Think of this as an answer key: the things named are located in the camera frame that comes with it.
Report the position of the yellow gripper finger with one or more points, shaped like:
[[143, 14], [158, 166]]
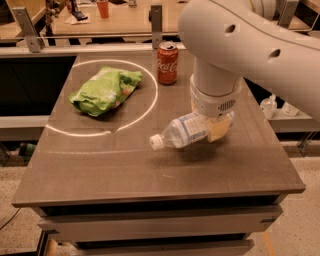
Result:
[[218, 127]]

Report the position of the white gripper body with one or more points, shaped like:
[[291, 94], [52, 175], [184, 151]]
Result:
[[213, 101]]

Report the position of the clear plastic tea bottle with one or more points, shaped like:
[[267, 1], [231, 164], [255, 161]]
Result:
[[182, 132]]

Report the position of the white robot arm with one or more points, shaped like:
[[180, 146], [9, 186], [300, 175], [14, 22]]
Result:
[[232, 40]]

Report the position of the clear sanitizer bottle left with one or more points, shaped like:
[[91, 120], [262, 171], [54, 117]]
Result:
[[269, 106]]

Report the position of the red Coca-Cola can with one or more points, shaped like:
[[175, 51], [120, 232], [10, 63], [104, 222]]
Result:
[[167, 61]]

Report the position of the green chip bag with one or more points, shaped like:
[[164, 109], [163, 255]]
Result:
[[105, 91]]

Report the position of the orange plastic cup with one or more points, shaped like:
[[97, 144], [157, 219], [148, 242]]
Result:
[[103, 8]]

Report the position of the grey cabinet drawer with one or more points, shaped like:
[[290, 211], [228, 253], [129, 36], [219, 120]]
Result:
[[160, 224]]

